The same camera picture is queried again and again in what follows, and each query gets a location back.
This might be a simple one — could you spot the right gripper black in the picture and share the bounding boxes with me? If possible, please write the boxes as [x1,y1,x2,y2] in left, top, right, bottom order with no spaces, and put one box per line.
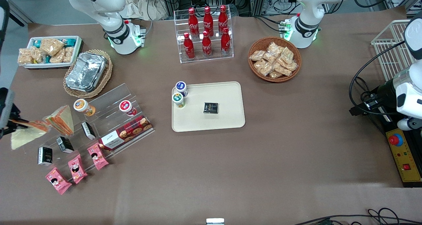
[0,100,26,138]

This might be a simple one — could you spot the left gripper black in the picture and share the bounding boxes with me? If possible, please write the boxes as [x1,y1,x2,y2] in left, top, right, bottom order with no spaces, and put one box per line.
[349,79,398,117]

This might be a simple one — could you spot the triangle sandwich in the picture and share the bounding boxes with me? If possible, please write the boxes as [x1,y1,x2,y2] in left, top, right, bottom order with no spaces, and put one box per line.
[11,120,50,150]
[44,105,75,136]

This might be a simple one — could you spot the aluminium foil tray stack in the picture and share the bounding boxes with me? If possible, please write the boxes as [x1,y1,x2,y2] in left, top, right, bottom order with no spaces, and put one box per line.
[65,52,107,91]

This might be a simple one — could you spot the cream plastic serving tray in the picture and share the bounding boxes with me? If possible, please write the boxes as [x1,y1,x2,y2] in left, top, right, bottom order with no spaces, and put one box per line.
[171,81,246,133]

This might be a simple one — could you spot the small black carton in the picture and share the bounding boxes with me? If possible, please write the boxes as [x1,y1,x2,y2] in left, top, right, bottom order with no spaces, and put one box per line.
[56,136,75,154]
[81,121,96,140]
[38,147,53,166]

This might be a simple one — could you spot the clear bag rice crackers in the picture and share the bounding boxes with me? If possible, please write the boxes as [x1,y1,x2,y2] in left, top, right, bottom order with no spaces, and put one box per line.
[49,50,65,64]
[62,46,75,64]
[17,47,34,66]
[40,38,65,56]
[31,47,45,63]

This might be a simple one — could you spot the yellow black emergency stop box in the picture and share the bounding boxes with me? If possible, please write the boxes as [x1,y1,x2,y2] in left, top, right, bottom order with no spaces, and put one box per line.
[385,128,422,188]

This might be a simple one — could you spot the orange lid small cup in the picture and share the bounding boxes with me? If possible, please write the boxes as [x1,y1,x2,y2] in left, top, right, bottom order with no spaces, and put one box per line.
[73,99,96,117]

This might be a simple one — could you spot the pink snack packet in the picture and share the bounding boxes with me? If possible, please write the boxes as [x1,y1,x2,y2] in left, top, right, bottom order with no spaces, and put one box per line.
[68,154,88,184]
[45,167,73,195]
[87,143,109,171]

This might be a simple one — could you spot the brown paper table cover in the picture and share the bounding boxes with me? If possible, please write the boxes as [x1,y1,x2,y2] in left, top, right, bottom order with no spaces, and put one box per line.
[0,6,422,225]

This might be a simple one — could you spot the white rectangular plastic bin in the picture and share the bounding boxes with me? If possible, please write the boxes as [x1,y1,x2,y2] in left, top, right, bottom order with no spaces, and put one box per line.
[22,36,83,70]

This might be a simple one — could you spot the clear acrylic stepped display stand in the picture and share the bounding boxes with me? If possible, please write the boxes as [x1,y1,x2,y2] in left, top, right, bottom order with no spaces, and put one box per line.
[20,83,156,173]

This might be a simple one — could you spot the oval light wicker basket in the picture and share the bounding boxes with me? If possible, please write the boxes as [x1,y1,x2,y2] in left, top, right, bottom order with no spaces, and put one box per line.
[63,49,113,99]

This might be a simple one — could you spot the black stand leg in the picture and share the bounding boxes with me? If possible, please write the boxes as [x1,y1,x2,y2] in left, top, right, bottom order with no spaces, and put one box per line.
[8,0,26,27]

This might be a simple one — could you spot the red plaid cookie box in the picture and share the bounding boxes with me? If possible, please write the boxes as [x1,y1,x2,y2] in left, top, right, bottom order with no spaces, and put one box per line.
[99,115,154,151]

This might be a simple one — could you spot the red lid small cup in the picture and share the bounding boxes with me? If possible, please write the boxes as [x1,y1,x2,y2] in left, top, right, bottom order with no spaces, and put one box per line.
[119,100,137,117]

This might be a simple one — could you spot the round brown wicker basket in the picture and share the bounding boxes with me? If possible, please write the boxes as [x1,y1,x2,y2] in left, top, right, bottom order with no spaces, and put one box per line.
[248,37,302,83]

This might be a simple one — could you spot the red cola bottle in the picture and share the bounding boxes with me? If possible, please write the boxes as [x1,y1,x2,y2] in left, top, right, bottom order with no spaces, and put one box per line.
[183,33,195,59]
[221,28,231,55]
[201,31,212,57]
[203,6,214,37]
[188,8,199,38]
[218,5,229,34]

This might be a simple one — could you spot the black foil snack packet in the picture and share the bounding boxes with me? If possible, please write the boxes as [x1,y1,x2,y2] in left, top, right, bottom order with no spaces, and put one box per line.
[203,102,219,114]

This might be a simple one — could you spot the green lid small cup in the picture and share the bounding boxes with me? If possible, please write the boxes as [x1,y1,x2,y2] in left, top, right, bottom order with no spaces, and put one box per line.
[172,93,185,108]

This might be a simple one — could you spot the clear acrylic bottle rack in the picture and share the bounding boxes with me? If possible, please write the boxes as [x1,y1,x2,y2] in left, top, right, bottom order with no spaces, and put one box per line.
[174,7,234,64]

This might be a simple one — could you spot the blue lid small cup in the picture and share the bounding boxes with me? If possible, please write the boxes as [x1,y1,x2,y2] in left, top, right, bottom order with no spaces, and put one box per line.
[175,81,189,97]

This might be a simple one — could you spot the crumpled white cloth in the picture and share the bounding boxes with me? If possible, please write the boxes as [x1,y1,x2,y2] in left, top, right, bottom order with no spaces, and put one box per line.
[126,0,167,21]

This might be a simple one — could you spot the black left wrist camera cable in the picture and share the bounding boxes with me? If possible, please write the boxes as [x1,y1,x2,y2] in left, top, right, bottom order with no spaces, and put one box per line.
[349,41,407,115]

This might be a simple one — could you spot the white wire basket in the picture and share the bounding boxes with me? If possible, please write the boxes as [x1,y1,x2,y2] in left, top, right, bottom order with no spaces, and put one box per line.
[371,19,416,82]

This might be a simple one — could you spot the black floor cable bundle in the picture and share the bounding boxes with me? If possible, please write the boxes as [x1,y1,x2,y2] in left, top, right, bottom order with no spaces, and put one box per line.
[293,208,422,225]

